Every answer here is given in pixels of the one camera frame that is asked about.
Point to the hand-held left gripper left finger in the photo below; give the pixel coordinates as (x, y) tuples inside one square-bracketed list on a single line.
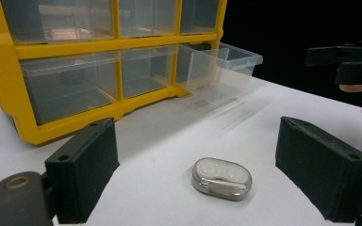
[(85, 169)]

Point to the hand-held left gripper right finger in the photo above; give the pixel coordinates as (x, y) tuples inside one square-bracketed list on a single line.
[(323, 171)]

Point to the small clear oval case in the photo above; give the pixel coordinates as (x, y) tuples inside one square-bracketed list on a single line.
[(221, 179)]

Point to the wide clear plastic drawer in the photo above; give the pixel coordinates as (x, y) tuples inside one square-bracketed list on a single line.
[(59, 19), (72, 91)]

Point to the yellow drawer cabinet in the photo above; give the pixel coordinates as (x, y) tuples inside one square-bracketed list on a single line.
[(72, 47)]

